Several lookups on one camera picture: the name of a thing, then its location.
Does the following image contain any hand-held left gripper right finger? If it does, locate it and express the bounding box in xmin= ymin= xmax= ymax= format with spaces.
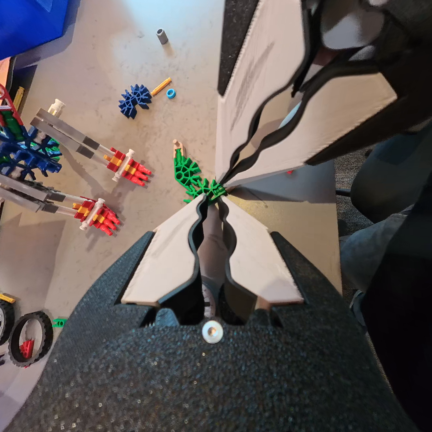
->
xmin=215 ymin=196 xmax=302 ymax=311

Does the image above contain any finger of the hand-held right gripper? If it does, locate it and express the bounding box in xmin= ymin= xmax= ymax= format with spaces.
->
xmin=216 ymin=0 xmax=319 ymax=184
xmin=225 ymin=64 xmax=400 ymax=188

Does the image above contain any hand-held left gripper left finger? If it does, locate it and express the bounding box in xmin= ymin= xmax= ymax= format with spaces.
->
xmin=122 ymin=196 xmax=211 ymax=311

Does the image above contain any green fan-shaped connector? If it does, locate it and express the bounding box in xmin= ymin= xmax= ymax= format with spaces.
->
xmin=201 ymin=178 xmax=227 ymax=201
xmin=172 ymin=150 xmax=206 ymax=203

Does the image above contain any person's leg in jeans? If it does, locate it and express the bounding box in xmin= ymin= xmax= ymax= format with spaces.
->
xmin=338 ymin=206 xmax=419 ymax=331

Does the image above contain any black toy tire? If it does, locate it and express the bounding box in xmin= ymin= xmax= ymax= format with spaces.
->
xmin=0 ymin=299 xmax=15 ymax=346
xmin=8 ymin=311 xmax=54 ymax=368

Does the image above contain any blue snowflake connector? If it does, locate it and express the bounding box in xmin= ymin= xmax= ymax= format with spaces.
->
xmin=118 ymin=84 xmax=152 ymax=120

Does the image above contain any colourful toy construction model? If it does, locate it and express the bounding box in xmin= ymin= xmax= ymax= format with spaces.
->
xmin=0 ymin=85 xmax=152 ymax=237

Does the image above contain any blue plastic bin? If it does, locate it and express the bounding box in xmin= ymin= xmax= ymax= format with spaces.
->
xmin=0 ymin=0 xmax=71 ymax=61

